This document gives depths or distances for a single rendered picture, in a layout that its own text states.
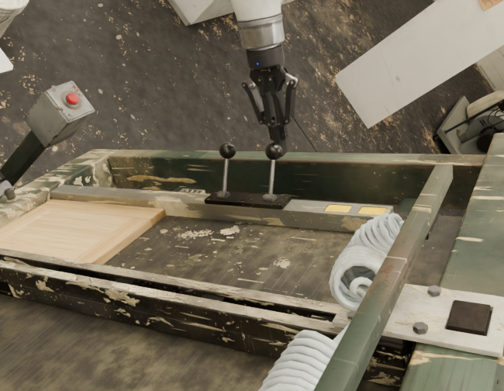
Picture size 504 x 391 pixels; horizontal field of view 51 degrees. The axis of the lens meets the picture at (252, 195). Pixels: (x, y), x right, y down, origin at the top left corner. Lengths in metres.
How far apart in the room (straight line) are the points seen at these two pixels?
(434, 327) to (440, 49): 4.20
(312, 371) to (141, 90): 2.95
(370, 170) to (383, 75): 3.68
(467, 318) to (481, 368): 0.07
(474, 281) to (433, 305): 0.08
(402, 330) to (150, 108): 2.76
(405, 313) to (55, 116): 1.30
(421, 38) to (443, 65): 0.29
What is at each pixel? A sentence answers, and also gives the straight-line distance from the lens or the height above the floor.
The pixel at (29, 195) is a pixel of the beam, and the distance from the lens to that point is 1.58.
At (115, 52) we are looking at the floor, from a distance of 3.39.
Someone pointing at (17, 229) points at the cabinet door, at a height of 0.94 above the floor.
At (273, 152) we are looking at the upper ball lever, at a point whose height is 1.55.
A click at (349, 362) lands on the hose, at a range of 0.39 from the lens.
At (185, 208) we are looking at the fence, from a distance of 1.26.
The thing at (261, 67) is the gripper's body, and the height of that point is 1.65.
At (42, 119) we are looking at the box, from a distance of 1.78.
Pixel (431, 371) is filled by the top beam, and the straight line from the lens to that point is 0.62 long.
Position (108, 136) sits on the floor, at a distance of 3.00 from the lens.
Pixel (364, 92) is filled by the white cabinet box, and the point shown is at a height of 0.17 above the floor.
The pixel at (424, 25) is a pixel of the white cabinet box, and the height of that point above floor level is 0.92.
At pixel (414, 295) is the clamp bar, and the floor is 1.87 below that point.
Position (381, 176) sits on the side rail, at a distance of 1.28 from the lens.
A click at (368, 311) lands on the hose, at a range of 0.44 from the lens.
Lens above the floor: 2.21
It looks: 40 degrees down
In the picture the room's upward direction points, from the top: 58 degrees clockwise
